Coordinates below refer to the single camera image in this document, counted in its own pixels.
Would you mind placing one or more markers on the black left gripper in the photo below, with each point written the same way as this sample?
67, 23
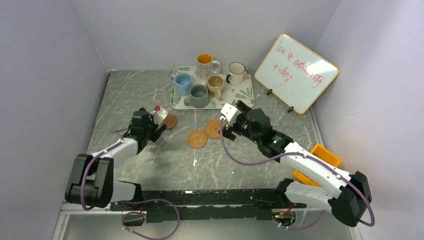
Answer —
162, 127

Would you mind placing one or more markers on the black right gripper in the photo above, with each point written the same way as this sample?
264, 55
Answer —
227, 132

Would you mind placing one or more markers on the smooth wooden coaster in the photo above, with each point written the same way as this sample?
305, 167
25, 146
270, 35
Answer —
170, 121

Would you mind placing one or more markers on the beige ceramic mug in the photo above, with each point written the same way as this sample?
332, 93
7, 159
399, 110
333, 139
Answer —
216, 86

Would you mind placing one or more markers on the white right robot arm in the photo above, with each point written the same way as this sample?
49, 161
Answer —
346, 195

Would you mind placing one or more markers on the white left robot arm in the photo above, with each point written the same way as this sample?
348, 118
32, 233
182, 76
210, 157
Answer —
91, 181

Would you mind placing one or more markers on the leaf-patterned white tray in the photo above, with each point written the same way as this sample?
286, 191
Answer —
231, 94

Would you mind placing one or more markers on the grey-green mug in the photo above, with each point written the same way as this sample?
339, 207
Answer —
198, 97

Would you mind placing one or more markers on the light blue mug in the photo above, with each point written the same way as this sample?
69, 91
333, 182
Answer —
182, 83

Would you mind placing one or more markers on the white mug black rim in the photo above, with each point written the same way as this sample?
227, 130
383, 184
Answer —
236, 73

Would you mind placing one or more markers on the yellow-inside patterned mug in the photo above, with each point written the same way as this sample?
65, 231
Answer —
206, 66

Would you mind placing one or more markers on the yellow-framed whiteboard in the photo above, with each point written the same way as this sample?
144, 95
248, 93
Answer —
296, 74

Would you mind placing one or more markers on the yellow plastic bin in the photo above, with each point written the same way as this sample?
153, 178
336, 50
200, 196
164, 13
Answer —
321, 152

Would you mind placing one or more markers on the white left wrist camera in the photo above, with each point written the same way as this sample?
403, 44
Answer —
159, 114

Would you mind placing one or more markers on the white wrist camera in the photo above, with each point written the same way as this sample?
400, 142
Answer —
159, 114
229, 115

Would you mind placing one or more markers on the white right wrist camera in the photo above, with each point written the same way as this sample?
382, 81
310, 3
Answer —
229, 115

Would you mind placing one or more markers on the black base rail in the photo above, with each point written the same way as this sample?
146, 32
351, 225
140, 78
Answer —
162, 205

